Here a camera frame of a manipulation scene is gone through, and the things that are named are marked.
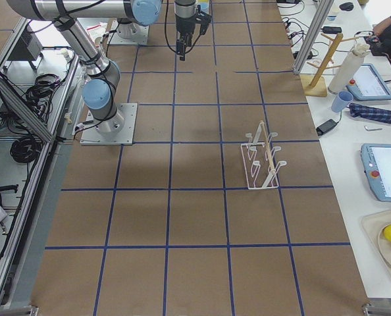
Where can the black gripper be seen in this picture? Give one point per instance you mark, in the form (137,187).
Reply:
(184,25)

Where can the yellow plastic cup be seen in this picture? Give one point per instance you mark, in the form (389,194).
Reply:
(204,4)

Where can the blue cup on desk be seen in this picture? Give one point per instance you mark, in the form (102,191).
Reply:
(341,101)

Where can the wooden mug tree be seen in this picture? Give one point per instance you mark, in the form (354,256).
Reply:
(315,86)

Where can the black power adapter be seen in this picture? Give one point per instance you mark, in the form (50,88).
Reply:
(325,127)

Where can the white paper roll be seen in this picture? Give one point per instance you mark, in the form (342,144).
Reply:
(349,67)

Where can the plaid cloth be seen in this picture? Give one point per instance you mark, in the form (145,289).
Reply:
(370,113)

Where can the teach pendant far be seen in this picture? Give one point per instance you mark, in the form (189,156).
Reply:
(368,85)

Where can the teach pendant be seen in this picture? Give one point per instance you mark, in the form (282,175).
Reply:
(368,85)
(376,159)

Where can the teach pendant near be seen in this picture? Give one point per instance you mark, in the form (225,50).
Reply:
(376,159)

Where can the beige tray with fruit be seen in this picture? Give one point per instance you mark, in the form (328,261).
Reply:
(373,226)

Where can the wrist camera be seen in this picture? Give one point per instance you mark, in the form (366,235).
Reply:
(204,20)

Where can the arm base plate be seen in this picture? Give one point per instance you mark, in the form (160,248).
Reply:
(117,131)
(140,39)

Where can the aluminium frame post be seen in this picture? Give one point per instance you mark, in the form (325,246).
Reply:
(314,29)

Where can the white wire cup rack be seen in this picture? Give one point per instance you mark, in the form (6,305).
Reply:
(261,169)

